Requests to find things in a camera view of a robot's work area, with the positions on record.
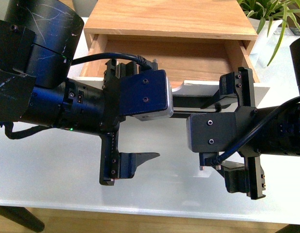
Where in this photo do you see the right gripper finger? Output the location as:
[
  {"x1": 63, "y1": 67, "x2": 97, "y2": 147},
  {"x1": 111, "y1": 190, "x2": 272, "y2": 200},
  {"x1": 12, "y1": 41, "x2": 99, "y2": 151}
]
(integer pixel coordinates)
[
  {"x1": 221, "y1": 161, "x2": 249, "y2": 193},
  {"x1": 201, "y1": 73, "x2": 237, "y2": 109}
]

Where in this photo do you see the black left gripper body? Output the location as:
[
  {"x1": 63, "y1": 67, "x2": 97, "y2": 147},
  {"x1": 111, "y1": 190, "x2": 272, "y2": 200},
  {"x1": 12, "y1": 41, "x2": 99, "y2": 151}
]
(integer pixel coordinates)
[{"x1": 99, "y1": 59, "x2": 126, "y2": 186}]

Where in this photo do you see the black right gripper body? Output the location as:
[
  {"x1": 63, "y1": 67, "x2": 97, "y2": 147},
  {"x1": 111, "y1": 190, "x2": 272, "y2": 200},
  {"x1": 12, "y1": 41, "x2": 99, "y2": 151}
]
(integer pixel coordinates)
[{"x1": 235, "y1": 67, "x2": 265, "y2": 200}]

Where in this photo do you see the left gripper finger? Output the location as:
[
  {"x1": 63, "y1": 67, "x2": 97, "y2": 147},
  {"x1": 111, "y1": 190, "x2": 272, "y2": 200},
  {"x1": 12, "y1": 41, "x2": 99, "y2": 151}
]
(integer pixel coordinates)
[
  {"x1": 119, "y1": 152, "x2": 160, "y2": 179},
  {"x1": 115, "y1": 62, "x2": 138, "y2": 78}
]

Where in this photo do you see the white front top drawer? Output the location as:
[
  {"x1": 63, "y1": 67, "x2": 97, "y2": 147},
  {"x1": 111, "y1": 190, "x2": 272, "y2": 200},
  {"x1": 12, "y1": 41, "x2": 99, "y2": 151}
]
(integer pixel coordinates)
[{"x1": 74, "y1": 33, "x2": 270, "y2": 117}]

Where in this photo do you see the wooden drawer cabinet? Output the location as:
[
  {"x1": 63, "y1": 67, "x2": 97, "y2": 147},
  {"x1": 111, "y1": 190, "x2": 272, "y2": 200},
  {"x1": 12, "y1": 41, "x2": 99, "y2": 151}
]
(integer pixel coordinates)
[{"x1": 84, "y1": 0, "x2": 257, "y2": 45}]

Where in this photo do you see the white plant pot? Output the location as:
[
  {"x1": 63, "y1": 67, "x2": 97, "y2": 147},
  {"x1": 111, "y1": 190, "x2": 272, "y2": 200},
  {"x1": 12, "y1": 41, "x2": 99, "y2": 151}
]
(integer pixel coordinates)
[{"x1": 248, "y1": 18, "x2": 283, "y2": 54}]

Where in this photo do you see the dark table leg right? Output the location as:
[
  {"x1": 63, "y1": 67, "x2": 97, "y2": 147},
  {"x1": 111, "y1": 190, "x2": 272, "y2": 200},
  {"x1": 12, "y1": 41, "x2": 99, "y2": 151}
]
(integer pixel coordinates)
[{"x1": 275, "y1": 224, "x2": 300, "y2": 233}]

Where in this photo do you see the dark table leg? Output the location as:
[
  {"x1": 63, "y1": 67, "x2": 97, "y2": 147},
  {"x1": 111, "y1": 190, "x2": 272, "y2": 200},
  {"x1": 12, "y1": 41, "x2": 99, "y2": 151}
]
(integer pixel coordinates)
[
  {"x1": 275, "y1": 224, "x2": 300, "y2": 233},
  {"x1": 0, "y1": 206, "x2": 45, "y2": 233}
]

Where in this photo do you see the green potted plant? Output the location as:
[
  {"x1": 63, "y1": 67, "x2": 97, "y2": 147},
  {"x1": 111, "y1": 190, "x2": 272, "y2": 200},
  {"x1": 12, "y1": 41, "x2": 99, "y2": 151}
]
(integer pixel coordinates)
[{"x1": 238, "y1": 0, "x2": 300, "y2": 64}]

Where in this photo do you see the dark table leg left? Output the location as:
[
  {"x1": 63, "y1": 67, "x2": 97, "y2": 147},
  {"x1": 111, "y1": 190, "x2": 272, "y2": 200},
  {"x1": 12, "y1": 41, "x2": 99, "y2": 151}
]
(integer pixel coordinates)
[{"x1": 0, "y1": 206, "x2": 45, "y2": 233}]

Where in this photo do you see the black left camera cable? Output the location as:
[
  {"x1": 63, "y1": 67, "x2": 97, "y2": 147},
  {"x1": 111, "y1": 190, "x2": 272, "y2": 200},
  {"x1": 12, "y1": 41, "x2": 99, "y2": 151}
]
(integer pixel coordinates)
[{"x1": 70, "y1": 52, "x2": 158, "y2": 72}]

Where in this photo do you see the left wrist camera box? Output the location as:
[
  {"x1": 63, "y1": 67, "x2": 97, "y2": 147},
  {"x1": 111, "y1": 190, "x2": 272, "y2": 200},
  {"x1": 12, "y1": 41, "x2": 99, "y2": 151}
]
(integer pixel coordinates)
[{"x1": 119, "y1": 69, "x2": 174, "y2": 121}]

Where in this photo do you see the black metal drawer handle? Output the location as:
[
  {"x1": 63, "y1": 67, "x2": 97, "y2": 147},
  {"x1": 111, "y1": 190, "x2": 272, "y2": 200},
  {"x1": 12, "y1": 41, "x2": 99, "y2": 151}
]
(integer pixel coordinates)
[{"x1": 171, "y1": 96, "x2": 222, "y2": 119}]

